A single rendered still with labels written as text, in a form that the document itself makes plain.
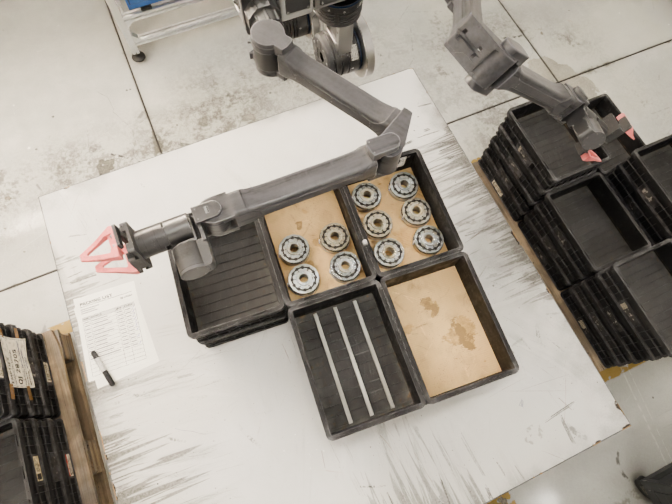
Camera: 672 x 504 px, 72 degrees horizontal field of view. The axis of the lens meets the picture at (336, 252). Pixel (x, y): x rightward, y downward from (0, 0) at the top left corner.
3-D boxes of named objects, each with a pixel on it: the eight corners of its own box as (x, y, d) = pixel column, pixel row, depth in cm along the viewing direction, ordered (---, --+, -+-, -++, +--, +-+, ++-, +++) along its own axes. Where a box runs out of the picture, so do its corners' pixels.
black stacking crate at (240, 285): (172, 235, 160) (161, 222, 149) (255, 211, 164) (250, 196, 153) (198, 345, 147) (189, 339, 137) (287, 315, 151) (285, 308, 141)
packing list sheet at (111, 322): (68, 302, 162) (67, 301, 161) (133, 276, 166) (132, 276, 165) (91, 391, 152) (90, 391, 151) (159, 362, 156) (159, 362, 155)
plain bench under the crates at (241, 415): (115, 257, 241) (37, 196, 175) (389, 153, 267) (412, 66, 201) (216, 589, 193) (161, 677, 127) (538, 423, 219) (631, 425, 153)
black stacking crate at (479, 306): (375, 288, 155) (379, 279, 145) (455, 262, 159) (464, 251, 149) (419, 406, 143) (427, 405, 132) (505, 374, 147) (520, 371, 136)
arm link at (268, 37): (420, 141, 107) (430, 114, 97) (387, 183, 103) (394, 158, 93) (269, 46, 114) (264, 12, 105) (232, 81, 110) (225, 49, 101)
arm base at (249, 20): (277, 21, 119) (272, -21, 107) (289, 44, 116) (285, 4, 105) (245, 31, 117) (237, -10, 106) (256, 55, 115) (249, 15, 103)
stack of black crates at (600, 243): (514, 224, 238) (544, 193, 206) (563, 203, 243) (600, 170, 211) (557, 293, 226) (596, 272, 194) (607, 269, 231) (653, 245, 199)
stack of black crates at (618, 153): (538, 137, 257) (558, 111, 235) (582, 119, 262) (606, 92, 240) (578, 196, 245) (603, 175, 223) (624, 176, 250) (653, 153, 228)
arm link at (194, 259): (225, 216, 98) (217, 197, 90) (244, 263, 95) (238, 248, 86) (170, 236, 96) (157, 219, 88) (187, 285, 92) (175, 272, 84)
